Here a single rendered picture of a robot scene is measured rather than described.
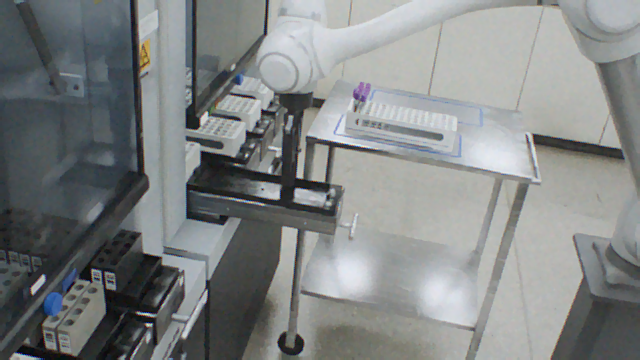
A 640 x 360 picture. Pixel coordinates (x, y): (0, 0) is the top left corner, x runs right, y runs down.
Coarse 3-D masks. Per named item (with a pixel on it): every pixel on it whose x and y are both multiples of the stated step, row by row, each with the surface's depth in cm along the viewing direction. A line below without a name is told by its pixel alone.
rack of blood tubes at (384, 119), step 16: (352, 112) 170; (368, 112) 172; (384, 112) 172; (400, 112) 173; (416, 112) 175; (352, 128) 172; (368, 128) 171; (384, 128) 172; (400, 128) 178; (416, 128) 168; (432, 128) 167; (448, 128) 168; (416, 144) 170; (432, 144) 169; (448, 144) 168
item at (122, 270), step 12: (132, 240) 112; (120, 252) 109; (132, 252) 111; (108, 264) 106; (120, 264) 107; (132, 264) 112; (108, 276) 106; (120, 276) 108; (108, 288) 107; (120, 288) 109
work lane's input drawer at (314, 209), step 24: (216, 168) 152; (240, 168) 151; (192, 192) 142; (216, 192) 143; (240, 192) 142; (264, 192) 145; (288, 192) 146; (312, 192) 148; (336, 192) 146; (240, 216) 143; (264, 216) 142; (288, 216) 141; (312, 216) 140; (336, 216) 139
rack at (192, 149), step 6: (186, 144) 150; (192, 144) 150; (198, 144) 149; (186, 150) 146; (192, 150) 146; (198, 150) 148; (186, 156) 144; (192, 156) 145; (198, 156) 149; (186, 162) 142; (192, 162) 145; (198, 162) 150; (186, 168) 142; (192, 168) 146; (186, 174) 143; (186, 180) 144
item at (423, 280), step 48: (336, 96) 195; (384, 96) 199; (432, 96) 203; (336, 144) 169; (384, 144) 169; (480, 144) 175; (336, 240) 222; (384, 240) 225; (480, 240) 222; (336, 288) 200; (384, 288) 202; (432, 288) 204; (288, 336) 205; (480, 336) 189
